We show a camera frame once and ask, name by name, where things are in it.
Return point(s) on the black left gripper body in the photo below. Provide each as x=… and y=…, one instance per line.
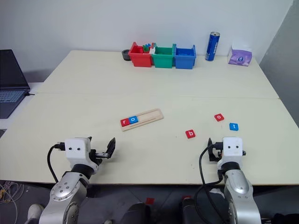
x=95, y=156

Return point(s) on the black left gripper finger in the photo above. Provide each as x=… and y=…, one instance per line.
x=89, y=138
x=111, y=147

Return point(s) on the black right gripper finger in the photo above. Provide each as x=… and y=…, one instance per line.
x=210, y=142

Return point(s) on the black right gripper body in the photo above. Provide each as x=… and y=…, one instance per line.
x=214, y=156

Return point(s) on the red b tile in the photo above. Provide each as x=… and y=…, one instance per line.
x=190, y=134

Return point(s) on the red o tile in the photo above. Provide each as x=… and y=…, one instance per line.
x=219, y=116

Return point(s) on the wooden letter tray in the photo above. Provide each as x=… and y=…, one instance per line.
x=149, y=116

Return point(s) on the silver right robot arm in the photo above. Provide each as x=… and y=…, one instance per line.
x=238, y=193

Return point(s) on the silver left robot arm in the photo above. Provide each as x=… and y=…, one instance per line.
x=67, y=189

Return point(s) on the blue t tile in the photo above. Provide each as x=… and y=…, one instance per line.
x=233, y=126

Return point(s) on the red r tile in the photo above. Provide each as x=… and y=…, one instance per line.
x=124, y=121

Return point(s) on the blue o tile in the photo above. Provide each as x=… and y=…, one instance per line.
x=133, y=119

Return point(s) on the white paper scrap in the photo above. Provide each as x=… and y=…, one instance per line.
x=216, y=191

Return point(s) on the dark rounded shape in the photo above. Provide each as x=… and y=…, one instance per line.
x=189, y=211
x=138, y=213

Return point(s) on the grey white shoe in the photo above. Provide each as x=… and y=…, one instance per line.
x=35, y=211

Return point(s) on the blue plastic bin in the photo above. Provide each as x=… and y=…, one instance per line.
x=184, y=61

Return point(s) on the purple tissue pack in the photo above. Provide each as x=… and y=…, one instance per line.
x=239, y=58

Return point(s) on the red plastic bin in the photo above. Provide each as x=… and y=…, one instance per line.
x=140, y=59

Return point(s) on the green plastic bin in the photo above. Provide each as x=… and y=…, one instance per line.
x=163, y=60

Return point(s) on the blue drink can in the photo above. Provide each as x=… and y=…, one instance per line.
x=212, y=47

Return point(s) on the dark grey laptop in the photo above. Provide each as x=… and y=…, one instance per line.
x=10, y=81

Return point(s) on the colourful toy bricks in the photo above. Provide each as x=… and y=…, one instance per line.
x=147, y=47

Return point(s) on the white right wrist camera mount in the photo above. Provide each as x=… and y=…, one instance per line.
x=231, y=151

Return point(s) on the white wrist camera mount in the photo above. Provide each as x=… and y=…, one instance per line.
x=231, y=151
x=76, y=151

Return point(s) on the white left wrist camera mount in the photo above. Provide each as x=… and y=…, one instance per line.
x=76, y=151

